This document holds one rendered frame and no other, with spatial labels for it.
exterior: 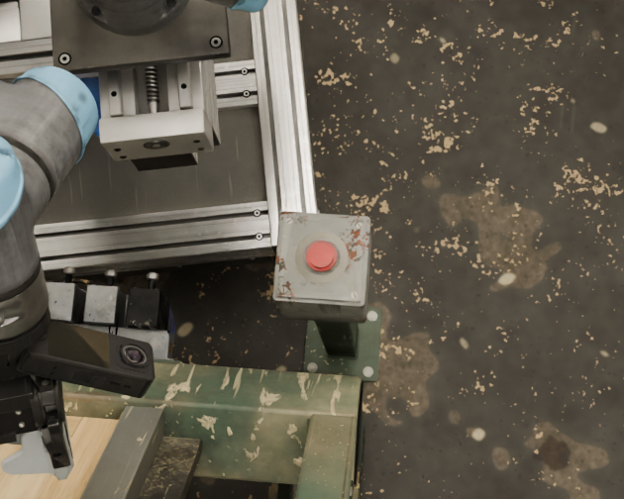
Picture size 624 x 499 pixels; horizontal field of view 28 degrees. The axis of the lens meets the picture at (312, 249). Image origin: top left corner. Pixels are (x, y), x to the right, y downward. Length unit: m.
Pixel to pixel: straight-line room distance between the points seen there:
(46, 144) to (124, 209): 1.44
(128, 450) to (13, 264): 0.63
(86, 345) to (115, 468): 0.47
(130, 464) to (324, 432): 0.24
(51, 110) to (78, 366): 0.21
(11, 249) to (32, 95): 0.14
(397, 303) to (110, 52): 1.11
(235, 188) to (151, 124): 0.79
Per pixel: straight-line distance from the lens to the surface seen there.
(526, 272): 2.56
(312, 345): 2.51
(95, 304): 1.80
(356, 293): 1.59
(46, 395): 1.04
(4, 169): 0.90
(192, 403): 1.62
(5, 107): 0.99
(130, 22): 1.56
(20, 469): 1.12
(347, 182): 2.58
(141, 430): 1.58
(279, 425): 1.61
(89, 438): 1.61
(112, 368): 1.03
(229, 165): 2.39
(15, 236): 0.93
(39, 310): 0.98
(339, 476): 1.46
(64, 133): 0.99
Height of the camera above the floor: 2.50
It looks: 79 degrees down
